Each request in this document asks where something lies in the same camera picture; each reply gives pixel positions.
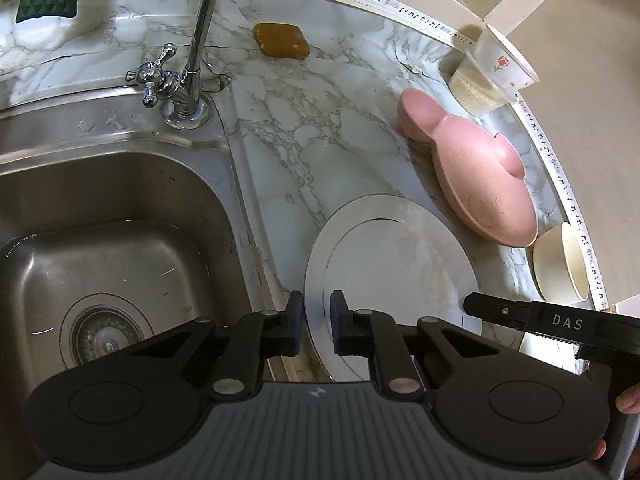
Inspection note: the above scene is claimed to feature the white floral cup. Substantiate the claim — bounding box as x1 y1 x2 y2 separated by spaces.
472 24 540 94

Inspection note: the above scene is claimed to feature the white round plate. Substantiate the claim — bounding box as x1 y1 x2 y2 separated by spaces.
304 194 483 382

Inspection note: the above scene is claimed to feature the brown sponge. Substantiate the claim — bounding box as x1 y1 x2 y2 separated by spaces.
253 23 310 60

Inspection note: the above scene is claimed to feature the pink bear-shaped plate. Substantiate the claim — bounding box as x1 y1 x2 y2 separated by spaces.
397 89 538 248

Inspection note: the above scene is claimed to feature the person's right hand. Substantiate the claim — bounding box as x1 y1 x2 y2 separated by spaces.
594 385 640 460

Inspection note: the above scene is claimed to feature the cream bowl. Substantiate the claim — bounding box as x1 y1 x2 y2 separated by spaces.
533 222 590 306

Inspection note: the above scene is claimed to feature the chrome faucet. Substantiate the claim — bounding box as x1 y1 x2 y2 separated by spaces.
125 0 217 131

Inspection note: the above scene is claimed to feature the stainless steel sink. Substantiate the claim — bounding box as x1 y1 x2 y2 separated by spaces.
1 89 272 479

